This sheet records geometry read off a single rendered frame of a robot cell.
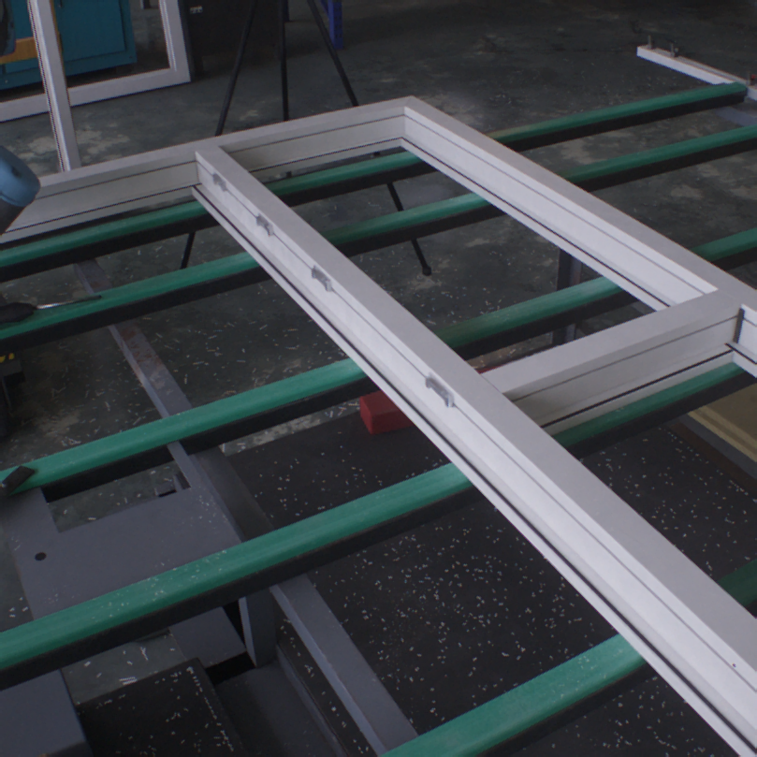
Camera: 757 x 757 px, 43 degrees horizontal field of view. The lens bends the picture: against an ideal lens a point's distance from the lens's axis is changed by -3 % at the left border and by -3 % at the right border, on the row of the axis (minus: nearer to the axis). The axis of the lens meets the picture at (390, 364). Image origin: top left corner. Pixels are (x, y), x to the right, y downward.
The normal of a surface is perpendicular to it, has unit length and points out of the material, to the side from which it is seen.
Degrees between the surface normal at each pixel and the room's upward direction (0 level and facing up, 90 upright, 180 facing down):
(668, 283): 90
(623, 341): 0
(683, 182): 0
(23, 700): 0
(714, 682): 90
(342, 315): 90
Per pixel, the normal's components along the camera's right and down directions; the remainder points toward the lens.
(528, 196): -0.87, 0.29
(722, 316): 0.50, 0.48
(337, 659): -0.01, -0.83
